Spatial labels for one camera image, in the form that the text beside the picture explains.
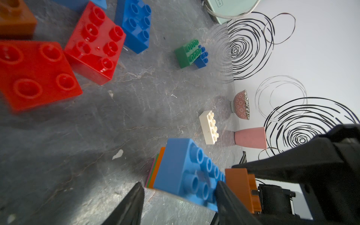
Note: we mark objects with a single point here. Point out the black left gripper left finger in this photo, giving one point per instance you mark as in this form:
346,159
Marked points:
129,211

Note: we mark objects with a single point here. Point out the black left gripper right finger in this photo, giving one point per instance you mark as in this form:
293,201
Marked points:
231,211

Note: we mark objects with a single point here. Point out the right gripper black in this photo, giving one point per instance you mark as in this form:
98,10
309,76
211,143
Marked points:
328,170

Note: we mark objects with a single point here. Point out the small brown lego brick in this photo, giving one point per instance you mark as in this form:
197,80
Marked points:
244,186

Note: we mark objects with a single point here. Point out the magenta lego brick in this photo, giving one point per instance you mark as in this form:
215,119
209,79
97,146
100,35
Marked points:
148,175

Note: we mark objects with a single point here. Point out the green lego brick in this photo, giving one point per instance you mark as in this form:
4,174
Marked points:
188,53
156,162

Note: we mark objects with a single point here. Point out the small blue lego brick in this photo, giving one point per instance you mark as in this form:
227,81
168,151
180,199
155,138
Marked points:
202,60

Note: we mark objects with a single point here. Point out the orange lego brick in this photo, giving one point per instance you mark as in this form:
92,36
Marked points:
155,169

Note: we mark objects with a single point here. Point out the white lego brick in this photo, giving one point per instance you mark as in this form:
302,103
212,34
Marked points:
209,128

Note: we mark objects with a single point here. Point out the red lego brick long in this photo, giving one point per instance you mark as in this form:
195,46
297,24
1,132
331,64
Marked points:
95,45

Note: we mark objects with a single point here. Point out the small red lego brick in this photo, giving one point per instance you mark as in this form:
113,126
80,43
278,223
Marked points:
35,73

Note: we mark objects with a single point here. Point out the blue lego brick stacked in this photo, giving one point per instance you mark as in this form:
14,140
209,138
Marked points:
134,17

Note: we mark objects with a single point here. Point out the light blue long lego brick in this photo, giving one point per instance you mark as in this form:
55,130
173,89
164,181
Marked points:
80,5

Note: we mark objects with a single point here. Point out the pink plastic cup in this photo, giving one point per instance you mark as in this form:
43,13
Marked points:
251,138

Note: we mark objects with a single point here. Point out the patterned ceramic bowl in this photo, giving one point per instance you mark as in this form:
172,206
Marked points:
240,105

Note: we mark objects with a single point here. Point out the mint green toaster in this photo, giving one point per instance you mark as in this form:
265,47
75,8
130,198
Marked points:
223,11

